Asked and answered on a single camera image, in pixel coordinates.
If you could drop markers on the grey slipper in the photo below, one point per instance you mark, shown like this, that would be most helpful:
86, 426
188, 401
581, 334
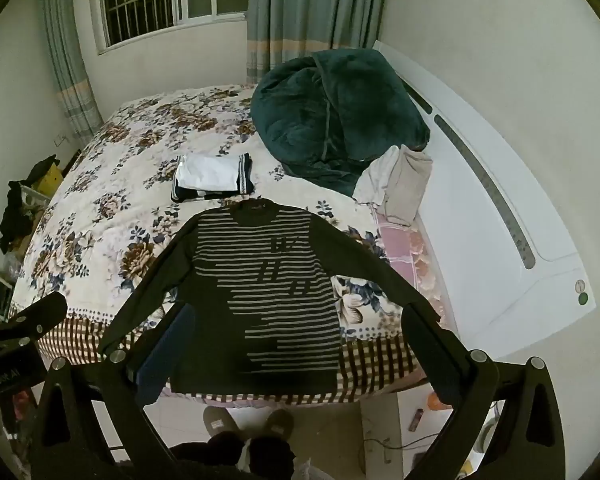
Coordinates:
220, 422
278, 425

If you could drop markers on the beige crumpled cloth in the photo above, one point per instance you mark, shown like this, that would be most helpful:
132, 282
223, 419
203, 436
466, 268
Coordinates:
410, 185

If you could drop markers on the folded white and navy clothes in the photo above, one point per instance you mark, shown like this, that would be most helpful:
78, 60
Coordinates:
205, 172

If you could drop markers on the white plastic bag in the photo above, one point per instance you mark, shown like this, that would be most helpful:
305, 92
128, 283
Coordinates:
305, 470

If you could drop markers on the dark striped sweater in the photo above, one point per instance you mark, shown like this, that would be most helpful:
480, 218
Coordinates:
280, 310

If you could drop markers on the white bed headboard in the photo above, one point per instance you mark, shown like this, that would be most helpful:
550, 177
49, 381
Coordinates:
480, 260

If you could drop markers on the pink floral bed sheet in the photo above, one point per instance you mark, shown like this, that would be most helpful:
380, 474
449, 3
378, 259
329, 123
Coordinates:
405, 255

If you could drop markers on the white crumpled cloth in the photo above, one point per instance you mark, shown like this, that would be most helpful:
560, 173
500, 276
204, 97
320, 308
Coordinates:
375, 180

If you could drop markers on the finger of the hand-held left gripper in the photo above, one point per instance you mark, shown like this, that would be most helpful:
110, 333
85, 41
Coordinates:
42, 312

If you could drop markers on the person's dark trouser legs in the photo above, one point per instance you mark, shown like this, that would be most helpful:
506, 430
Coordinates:
230, 460

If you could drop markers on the yellow box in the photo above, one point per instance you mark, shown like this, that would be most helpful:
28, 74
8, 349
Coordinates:
50, 180

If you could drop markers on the small lighter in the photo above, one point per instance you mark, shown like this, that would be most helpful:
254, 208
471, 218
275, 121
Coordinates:
416, 420

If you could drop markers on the dark green fleece blanket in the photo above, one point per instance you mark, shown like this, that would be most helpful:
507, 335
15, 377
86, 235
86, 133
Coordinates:
330, 110

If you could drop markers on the grey striped curtain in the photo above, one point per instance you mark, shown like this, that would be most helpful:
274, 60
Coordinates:
70, 85
305, 10

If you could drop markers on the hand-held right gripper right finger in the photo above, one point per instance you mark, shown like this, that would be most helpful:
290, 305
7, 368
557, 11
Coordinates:
430, 355

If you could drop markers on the barred window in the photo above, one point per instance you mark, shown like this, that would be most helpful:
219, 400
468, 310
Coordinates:
140, 0

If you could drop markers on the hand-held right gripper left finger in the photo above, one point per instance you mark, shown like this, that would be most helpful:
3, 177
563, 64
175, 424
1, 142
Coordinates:
162, 360

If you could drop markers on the floral bedspread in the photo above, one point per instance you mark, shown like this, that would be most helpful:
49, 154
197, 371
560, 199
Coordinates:
105, 210

